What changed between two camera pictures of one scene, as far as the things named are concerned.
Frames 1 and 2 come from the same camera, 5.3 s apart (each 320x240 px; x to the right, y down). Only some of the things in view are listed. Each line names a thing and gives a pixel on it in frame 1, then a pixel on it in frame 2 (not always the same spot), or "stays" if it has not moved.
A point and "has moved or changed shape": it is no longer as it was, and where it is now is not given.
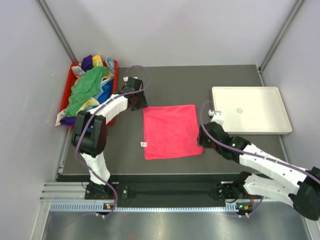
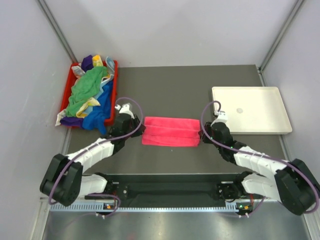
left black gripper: x=142 y=104 -> x=140 y=131
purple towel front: x=68 y=121 stays
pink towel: x=171 y=131 has moved or changed shape
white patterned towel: x=78 y=71 stays
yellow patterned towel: x=97 y=61 stays
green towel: x=85 y=88 stays
